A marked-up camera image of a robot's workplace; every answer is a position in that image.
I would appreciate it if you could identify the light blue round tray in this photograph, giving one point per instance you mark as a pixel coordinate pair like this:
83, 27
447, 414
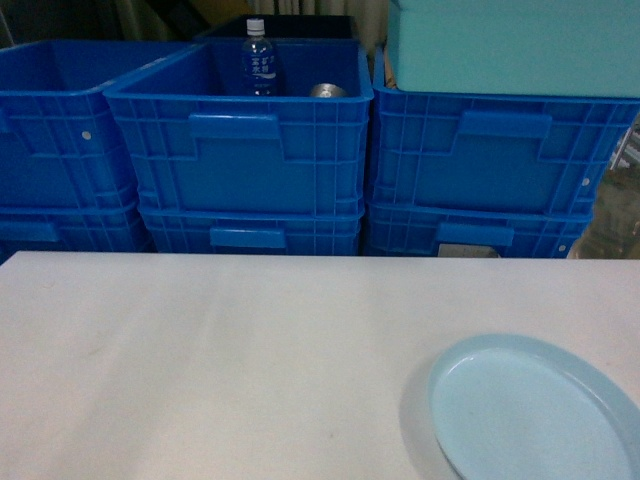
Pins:
513, 407

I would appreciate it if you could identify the blue crate bottom middle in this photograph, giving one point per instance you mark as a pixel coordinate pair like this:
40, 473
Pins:
215, 232

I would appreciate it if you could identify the blue crate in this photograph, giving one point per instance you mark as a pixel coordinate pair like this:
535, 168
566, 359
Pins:
60, 145
200, 143
117, 229
215, 232
491, 153
415, 231

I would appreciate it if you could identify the blue crate bottom right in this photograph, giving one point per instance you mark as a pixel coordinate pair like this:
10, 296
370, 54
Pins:
415, 231

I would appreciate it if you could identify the blue crate top middle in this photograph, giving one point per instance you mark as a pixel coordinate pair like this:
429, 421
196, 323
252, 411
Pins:
200, 143

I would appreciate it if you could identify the blue water bottle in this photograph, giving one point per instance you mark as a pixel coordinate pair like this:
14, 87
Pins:
259, 61

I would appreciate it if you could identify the blue crate bottom left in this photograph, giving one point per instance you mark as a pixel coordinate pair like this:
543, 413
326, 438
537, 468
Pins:
117, 229

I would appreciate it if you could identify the blue crate top right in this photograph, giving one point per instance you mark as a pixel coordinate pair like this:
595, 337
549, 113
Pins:
491, 153

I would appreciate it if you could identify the blue crate top left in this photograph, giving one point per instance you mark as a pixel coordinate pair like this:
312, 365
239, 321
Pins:
60, 145

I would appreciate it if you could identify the teal foam box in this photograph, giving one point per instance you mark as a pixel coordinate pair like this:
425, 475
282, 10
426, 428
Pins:
559, 48

